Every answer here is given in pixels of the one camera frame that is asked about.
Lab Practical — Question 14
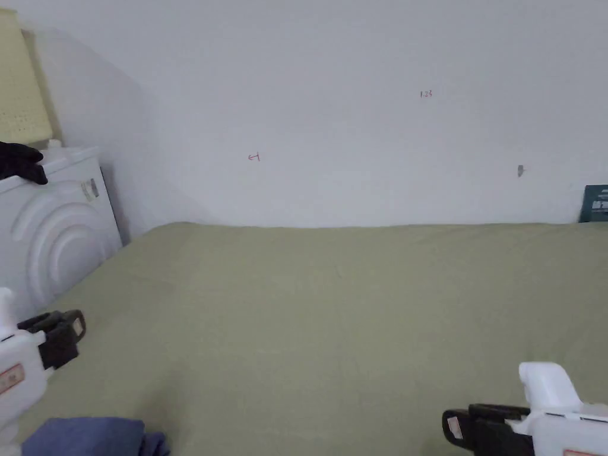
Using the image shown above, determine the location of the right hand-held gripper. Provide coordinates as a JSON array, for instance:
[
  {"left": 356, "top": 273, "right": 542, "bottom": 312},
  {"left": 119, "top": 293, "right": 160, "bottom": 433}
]
[{"left": 441, "top": 362, "right": 608, "bottom": 456}]

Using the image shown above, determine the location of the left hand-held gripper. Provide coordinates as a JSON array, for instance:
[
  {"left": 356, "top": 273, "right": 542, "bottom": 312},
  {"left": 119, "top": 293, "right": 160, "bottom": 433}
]
[{"left": 0, "top": 287, "right": 88, "bottom": 429}]

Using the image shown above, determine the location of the white washing machine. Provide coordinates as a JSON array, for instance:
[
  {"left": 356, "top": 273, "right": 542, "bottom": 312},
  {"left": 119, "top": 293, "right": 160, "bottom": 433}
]
[{"left": 0, "top": 140, "right": 124, "bottom": 325}]

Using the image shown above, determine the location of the blue garment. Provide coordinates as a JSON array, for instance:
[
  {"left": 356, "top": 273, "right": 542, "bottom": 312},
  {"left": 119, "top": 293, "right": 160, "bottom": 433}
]
[{"left": 21, "top": 416, "right": 170, "bottom": 456}]

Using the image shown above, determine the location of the bed with pale green sheet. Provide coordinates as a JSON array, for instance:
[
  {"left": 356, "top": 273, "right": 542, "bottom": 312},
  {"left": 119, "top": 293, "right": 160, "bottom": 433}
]
[{"left": 13, "top": 221, "right": 608, "bottom": 456}]

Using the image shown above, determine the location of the pale yellow perforated foam panel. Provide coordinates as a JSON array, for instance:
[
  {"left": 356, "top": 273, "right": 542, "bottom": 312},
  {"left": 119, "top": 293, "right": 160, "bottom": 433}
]
[{"left": 0, "top": 9, "right": 64, "bottom": 147}]

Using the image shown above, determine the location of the dark green box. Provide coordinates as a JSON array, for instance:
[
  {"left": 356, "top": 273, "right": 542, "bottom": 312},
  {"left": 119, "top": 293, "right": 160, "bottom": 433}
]
[{"left": 578, "top": 184, "right": 608, "bottom": 224}]

